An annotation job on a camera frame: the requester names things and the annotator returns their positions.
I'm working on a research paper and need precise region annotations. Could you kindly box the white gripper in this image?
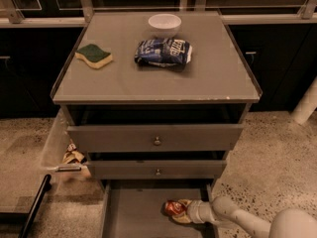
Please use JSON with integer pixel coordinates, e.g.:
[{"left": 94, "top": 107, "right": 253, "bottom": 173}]
[{"left": 171, "top": 199, "right": 213, "bottom": 224}]

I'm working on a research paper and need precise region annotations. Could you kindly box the red coke can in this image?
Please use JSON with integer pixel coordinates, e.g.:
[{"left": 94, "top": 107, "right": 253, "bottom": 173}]
[{"left": 164, "top": 200, "right": 186, "bottom": 216}]

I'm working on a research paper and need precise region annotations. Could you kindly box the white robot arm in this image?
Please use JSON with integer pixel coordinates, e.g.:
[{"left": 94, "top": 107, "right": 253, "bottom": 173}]
[{"left": 172, "top": 83, "right": 317, "bottom": 238}]

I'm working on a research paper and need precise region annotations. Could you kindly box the middle grey drawer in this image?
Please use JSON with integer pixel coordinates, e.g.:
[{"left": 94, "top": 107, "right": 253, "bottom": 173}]
[{"left": 87, "top": 160, "right": 226, "bottom": 179}]

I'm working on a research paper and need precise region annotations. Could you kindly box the grey drawer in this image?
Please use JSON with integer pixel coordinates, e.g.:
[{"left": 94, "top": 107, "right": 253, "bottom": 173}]
[
  {"left": 67, "top": 124, "right": 243, "bottom": 152},
  {"left": 100, "top": 179, "right": 216, "bottom": 238},
  {"left": 87, "top": 160, "right": 226, "bottom": 179}
]

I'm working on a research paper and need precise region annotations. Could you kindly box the bottom grey drawer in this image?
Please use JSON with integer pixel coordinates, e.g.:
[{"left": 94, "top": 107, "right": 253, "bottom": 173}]
[{"left": 100, "top": 179, "right": 216, "bottom": 238}]

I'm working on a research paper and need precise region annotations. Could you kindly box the top grey drawer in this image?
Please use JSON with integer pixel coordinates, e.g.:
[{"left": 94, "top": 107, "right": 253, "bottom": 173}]
[{"left": 67, "top": 124, "right": 243, "bottom": 152}]

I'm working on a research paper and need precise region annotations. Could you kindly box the grey drawer cabinet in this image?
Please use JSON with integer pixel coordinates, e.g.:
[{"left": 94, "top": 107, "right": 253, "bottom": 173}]
[{"left": 50, "top": 10, "right": 264, "bottom": 238}]

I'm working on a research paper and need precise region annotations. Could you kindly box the crumpled snack wrapper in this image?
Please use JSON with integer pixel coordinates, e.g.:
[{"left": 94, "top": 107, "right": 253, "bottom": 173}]
[{"left": 62, "top": 143, "right": 87, "bottom": 164}]

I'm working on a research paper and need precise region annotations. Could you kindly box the clear plastic bin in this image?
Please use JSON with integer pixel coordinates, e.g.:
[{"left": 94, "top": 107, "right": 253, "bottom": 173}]
[{"left": 41, "top": 110, "right": 91, "bottom": 182}]

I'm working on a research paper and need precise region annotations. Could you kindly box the black bar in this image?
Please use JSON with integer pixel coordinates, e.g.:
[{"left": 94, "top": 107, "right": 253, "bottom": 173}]
[{"left": 18, "top": 175, "right": 52, "bottom": 238}]

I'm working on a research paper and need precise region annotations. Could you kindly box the blue chip bag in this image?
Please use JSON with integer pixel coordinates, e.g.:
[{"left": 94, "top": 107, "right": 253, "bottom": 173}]
[{"left": 134, "top": 38, "right": 192, "bottom": 67}]

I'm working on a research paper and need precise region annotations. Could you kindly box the green yellow sponge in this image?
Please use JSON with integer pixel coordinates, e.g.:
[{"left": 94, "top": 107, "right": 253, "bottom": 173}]
[{"left": 75, "top": 44, "right": 113, "bottom": 69}]

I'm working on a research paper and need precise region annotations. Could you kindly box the white bowl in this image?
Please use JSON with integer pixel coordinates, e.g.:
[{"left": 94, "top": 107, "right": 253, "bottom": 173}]
[{"left": 148, "top": 14, "right": 182, "bottom": 38}]

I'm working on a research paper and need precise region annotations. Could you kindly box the metal window rail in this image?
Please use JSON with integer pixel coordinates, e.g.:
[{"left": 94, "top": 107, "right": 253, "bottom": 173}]
[{"left": 0, "top": 0, "right": 317, "bottom": 27}]

